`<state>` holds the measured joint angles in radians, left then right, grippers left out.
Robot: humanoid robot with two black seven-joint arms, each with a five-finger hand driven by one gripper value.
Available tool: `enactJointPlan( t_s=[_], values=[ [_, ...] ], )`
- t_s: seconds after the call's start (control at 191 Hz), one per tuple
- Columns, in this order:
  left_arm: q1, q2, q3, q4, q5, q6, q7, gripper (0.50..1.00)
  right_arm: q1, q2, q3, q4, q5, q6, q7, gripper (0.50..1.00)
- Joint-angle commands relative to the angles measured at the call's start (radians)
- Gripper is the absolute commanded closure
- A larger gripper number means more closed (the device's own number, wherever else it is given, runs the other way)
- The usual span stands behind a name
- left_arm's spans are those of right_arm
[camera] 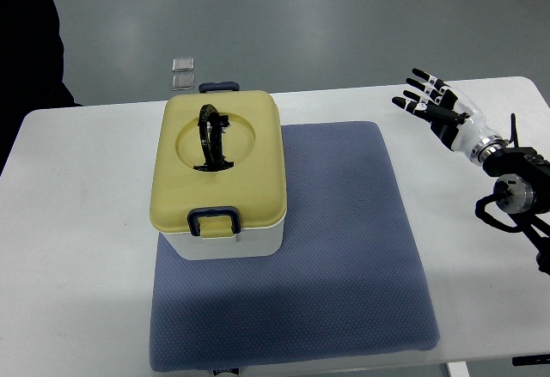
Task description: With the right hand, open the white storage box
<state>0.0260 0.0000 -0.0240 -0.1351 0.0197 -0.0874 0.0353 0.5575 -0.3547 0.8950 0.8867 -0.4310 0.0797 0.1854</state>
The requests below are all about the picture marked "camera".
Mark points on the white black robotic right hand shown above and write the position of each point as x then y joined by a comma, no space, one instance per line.
453,117

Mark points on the yellow box lid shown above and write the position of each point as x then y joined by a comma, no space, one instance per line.
219,164

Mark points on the white storage box base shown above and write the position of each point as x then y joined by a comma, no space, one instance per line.
216,240

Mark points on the blue textured cushion mat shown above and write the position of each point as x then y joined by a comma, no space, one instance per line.
346,281

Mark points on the black table control panel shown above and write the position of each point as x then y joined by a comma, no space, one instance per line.
523,361

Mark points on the upper silver floor plate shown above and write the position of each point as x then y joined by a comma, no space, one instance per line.
183,64

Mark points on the dark figure at left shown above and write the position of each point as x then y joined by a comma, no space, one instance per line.
32,65

